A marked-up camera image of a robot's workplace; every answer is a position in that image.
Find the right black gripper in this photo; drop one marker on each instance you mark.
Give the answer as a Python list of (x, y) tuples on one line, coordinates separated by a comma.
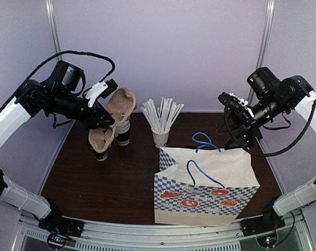
[(247, 127)]

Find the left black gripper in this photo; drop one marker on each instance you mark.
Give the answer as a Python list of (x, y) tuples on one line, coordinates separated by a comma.
[(95, 114)]

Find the cardboard cup carrier tray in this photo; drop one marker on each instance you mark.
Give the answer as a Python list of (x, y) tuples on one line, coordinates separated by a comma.
[(120, 107)]

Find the stack of paper cups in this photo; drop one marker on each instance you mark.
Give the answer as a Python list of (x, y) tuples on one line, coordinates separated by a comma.
[(123, 133)]

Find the single black paper cup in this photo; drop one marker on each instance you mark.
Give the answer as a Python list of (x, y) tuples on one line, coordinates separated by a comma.
[(101, 156)]

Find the checkered paper takeout bag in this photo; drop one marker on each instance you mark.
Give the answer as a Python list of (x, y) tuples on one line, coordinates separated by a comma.
[(204, 186)]

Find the stack of black lids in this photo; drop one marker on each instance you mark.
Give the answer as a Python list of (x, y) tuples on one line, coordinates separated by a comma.
[(190, 147)]

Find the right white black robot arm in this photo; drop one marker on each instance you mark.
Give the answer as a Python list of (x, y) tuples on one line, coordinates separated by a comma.
[(275, 96)]

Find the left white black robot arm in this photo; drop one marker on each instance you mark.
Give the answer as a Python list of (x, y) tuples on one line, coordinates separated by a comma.
[(55, 96)]

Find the bundle of wrapped white straws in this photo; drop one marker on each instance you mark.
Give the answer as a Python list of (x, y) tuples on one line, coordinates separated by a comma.
[(162, 117)]

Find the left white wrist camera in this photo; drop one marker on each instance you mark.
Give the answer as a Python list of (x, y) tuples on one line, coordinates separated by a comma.
[(100, 90)]

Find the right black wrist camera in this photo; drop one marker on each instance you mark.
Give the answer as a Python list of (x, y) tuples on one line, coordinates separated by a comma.
[(235, 103)]

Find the right aluminium corner post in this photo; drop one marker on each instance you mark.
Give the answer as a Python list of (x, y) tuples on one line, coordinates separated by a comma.
[(266, 33)]

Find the aluminium corner post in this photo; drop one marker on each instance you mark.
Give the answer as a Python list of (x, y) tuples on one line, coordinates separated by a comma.
[(266, 33), (52, 23)]

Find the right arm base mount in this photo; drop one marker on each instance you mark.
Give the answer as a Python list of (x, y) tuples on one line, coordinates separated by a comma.
[(259, 225)]

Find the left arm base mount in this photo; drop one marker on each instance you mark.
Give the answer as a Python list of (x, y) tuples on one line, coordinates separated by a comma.
[(62, 225)]

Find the left aluminium corner post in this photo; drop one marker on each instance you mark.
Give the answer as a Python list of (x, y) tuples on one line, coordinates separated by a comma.
[(52, 23)]

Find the aluminium front frame rail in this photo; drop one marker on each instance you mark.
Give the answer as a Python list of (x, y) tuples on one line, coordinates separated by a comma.
[(295, 235)]

